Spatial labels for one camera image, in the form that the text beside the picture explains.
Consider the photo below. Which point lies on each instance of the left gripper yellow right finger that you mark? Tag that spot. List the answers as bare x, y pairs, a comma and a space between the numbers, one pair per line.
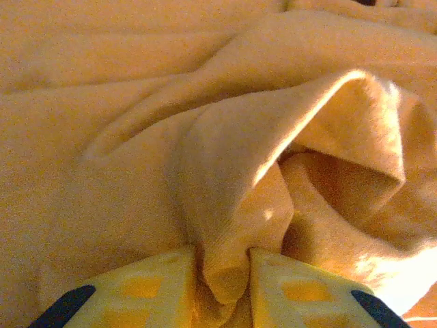
300, 300

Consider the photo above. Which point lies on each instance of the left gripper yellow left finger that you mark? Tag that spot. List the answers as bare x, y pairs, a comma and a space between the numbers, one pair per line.
143, 300

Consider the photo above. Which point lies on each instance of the yellow t-shirt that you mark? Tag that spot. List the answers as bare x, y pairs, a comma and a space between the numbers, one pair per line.
136, 136

